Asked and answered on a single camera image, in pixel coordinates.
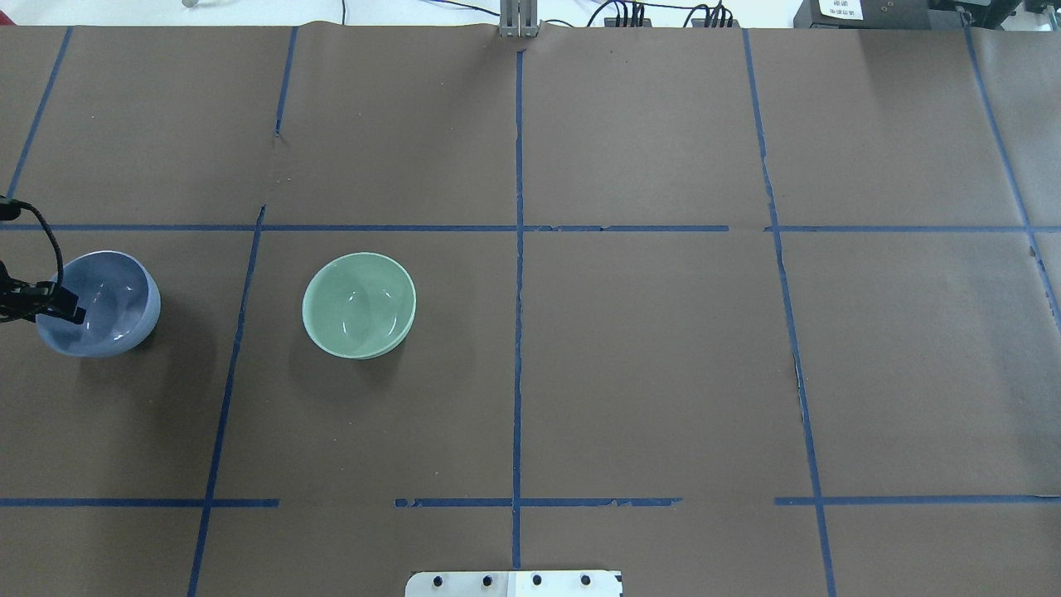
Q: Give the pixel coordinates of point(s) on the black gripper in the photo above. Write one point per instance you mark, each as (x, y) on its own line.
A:
(33, 300)

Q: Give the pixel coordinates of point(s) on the blue ceramic bowl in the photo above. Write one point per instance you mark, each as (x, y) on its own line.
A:
(121, 301)

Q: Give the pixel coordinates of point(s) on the green ceramic bowl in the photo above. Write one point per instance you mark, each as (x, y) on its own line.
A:
(359, 306)

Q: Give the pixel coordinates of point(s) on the black power strip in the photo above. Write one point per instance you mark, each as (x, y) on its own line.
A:
(710, 16)
(628, 15)

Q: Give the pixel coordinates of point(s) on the black equipment box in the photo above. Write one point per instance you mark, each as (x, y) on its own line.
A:
(875, 15)

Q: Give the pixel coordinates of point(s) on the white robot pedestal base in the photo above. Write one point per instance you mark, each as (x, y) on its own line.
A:
(516, 583)

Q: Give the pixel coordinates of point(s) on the aluminium frame post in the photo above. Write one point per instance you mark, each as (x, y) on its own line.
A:
(519, 19)

